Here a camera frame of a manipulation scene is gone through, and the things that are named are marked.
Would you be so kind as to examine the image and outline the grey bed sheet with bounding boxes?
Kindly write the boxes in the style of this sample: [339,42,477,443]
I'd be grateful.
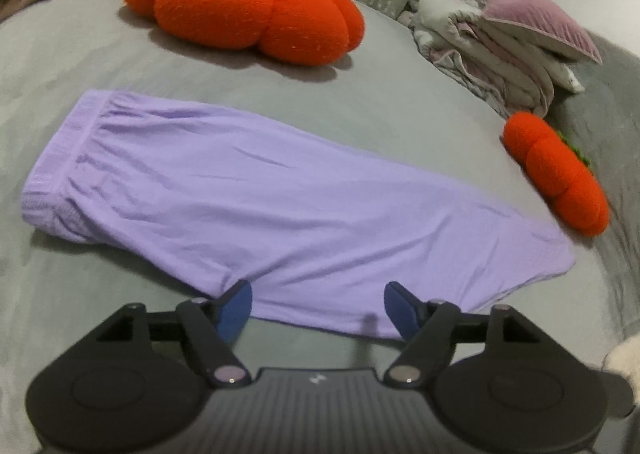
[0,0,640,454]

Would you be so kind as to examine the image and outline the pink pillow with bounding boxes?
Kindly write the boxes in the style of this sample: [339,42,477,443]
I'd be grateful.
[477,0,604,65]

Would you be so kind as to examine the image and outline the folded grey pink quilt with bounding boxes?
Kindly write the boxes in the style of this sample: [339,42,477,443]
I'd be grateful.
[407,0,586,117]

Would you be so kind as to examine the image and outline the large orange pumpkin cushion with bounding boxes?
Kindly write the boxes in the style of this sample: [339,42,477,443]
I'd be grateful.
[122,0,366,68]

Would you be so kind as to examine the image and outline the purple pants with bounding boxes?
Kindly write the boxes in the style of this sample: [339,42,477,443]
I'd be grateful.
[20,89,576,340]

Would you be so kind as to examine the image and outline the white fuzzy cloth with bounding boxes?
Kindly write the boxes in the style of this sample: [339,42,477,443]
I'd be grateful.
[602,339,640,405]

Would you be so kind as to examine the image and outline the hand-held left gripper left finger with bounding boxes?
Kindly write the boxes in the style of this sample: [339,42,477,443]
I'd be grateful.
[95,279,253,389]

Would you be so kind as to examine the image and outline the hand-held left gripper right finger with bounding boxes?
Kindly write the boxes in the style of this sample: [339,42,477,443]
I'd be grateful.
[382,281,546,387]

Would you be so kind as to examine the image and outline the small orange pumpkin cushion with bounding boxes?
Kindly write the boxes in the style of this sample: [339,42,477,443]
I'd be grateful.
[502,112,611,237]

